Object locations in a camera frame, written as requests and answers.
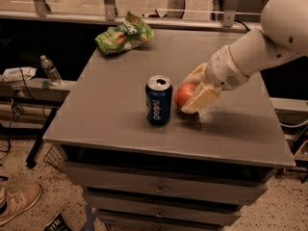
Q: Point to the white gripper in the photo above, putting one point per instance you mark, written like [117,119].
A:
[222,68]

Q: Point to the red apple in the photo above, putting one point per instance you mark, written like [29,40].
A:
[183,94]

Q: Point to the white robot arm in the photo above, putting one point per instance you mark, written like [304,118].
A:
[282,37]

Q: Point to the blue pepsi can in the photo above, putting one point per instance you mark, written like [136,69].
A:
[158,93]

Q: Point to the grey drawer cabinet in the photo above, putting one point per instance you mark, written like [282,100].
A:
[194,173]

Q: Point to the green chip bag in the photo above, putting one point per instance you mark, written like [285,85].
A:
[131,34]

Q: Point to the clear plastic water bottle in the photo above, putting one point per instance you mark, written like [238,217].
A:
[50,70]

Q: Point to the black snack bag on floor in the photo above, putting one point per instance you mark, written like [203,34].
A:
[57,224]

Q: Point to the tan sneaker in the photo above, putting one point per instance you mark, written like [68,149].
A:
[13,204]

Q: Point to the black wire basket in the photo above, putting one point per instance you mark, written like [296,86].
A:
[53,158]

